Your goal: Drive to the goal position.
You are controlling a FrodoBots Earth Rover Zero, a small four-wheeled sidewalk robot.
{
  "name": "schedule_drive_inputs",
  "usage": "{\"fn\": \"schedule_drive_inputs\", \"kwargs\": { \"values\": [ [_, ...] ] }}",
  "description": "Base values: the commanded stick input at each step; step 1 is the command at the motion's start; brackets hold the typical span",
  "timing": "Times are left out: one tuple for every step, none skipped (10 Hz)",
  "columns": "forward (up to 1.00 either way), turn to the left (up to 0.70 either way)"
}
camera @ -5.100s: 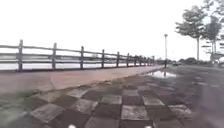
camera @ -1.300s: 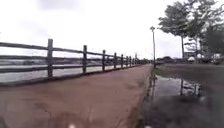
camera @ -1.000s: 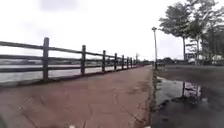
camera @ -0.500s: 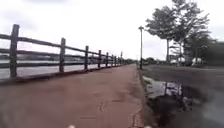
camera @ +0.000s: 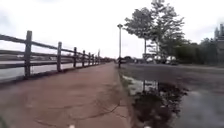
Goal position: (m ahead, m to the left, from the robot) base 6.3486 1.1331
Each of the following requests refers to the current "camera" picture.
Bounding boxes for tall tree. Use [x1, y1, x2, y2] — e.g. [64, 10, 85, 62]
[123, 0, 186, 64]

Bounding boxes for wooden rail fence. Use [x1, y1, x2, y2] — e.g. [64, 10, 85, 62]
[0, 30, 113, 80]

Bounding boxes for dark green bushes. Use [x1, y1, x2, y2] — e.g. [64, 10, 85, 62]
[168, 37, 221, 66]

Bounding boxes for street lamp pole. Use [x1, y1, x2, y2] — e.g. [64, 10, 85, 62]
[116, 23, 124, 69]

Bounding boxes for vehicle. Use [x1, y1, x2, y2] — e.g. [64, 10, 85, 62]
[165, 57, 179, 66]

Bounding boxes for building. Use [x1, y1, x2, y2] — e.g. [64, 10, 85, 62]
[213, 23, 224, 66]

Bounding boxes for grey asphalt road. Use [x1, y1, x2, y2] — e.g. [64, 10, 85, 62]
[118, 63, 224, 128]

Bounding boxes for puddle of water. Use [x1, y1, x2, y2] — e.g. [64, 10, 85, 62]
[121, 75, 224, 128]

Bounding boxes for reddish paved path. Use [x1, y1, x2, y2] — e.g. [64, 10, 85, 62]
[0, 62, 134, 128]

